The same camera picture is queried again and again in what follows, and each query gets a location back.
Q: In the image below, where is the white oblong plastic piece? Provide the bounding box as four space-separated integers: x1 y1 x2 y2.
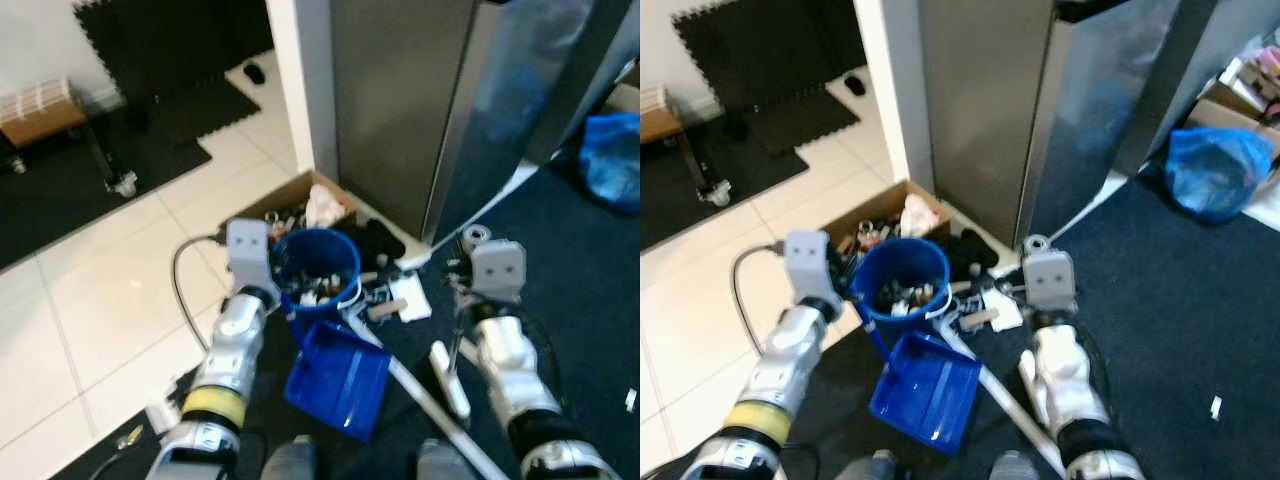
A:
1017 350 1046 411
429 340 472 422

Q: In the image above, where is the stainless steel fridge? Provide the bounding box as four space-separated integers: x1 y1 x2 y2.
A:
330 0 641 247
918 0 1280 251

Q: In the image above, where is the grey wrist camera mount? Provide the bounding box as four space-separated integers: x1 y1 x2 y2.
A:
469 240 527 303
1022 250 1077 314
785 230 832 298
227 219 272 288

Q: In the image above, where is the dark blue carpet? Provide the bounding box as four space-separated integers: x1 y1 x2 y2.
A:
690 170 1280 480
50 165 641 480

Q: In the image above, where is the black foam puzzle mat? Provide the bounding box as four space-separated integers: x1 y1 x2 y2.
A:
671 0 871 109
640 85 863 253
73 0 277 103
0 75 263 273

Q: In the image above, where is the brown cardboard box with clutter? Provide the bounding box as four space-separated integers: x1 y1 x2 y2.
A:
1185 38 1280 161

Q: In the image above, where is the open brown cardboard box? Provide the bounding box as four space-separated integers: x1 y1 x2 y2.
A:
820 180 953 253
228 170 361 243

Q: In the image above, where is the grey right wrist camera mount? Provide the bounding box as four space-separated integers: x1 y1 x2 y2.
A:
1022 250 1077 314
469 240 527 303

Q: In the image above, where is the crumpled white cloth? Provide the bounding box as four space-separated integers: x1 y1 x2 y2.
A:
304 184 347 230
899 193 942 239

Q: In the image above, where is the black cloth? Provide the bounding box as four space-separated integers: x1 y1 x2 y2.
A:
338 218 407 268
935 228 1003 283

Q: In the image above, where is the white paper sheet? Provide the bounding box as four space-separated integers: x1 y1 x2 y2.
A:
980 288 1027 334
389 274 434 324

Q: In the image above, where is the blue plastic bag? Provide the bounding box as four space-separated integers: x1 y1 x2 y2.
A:
579 112 641 217
1164 126 1277 224

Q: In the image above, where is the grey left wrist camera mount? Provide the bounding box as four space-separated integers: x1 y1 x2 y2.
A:
785 230 832 298
227 219 272 288

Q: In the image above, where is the grey robot left leg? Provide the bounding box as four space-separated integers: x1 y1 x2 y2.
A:
834 449 897 480
261 434 320 480

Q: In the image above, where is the grey robot leg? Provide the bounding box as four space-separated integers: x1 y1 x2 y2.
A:
989 449 1044 480
261 434 320 480
834 449 897 480
414 437 480 480

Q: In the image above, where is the grey robot right leg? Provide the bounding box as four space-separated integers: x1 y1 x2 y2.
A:
414 437 480 480
989 449 1044 480

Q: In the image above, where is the blue plastic bucket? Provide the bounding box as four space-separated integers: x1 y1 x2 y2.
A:
271 227 362 323
850 237 952 337

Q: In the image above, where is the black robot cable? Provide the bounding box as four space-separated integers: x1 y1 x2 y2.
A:
171 234 229 353
731 242 788 353

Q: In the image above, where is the blue long-handled dustpan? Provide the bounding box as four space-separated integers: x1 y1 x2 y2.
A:
283 298 394 443
866 318 984 454

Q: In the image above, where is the wooden stool on casters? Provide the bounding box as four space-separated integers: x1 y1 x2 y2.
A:
640 85 734 209
0 78 141 199

